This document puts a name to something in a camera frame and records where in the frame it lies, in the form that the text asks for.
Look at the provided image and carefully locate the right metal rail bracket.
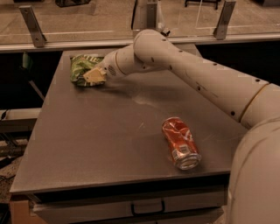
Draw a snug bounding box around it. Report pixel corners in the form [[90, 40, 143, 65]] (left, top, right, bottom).
[[213, 0, 236, 40]]

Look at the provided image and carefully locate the grey drawer with black handle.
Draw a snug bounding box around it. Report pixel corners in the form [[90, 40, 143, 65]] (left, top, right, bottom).
[[33, 185, 227, 224]]

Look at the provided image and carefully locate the horizontal metal rail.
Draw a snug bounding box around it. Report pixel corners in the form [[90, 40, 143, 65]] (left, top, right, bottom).
[[0, 32, 280, 53]]

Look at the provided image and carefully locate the crushed orange soda can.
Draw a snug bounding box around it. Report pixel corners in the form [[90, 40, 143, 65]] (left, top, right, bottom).
[[162, 117, 201, 171]]

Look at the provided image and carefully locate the middle metal rail bracket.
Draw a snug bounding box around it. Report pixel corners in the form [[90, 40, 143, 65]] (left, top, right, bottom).
[[146, 2, 157, 29]]

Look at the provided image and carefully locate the green jalapeno chip bag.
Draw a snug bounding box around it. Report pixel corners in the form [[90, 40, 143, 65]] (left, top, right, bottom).
[[70, 54, 106, 88]]

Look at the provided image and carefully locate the left metal rail bracket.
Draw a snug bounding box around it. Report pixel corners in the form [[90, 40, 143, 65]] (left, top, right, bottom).
[[19, 5, 46, 48]]

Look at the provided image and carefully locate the metal rail bracket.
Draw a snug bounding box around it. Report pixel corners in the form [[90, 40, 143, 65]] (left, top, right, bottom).
[[213, 0, 236, 40], [19, 5, 46, 48], [146, 2, 157, 29]]

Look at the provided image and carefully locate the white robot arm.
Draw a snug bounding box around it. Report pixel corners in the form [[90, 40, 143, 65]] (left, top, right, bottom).
[[84, 30, 280, 224]]

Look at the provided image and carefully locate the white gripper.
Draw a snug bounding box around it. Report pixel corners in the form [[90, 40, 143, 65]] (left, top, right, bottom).
[[83, 52, 120, 83]]

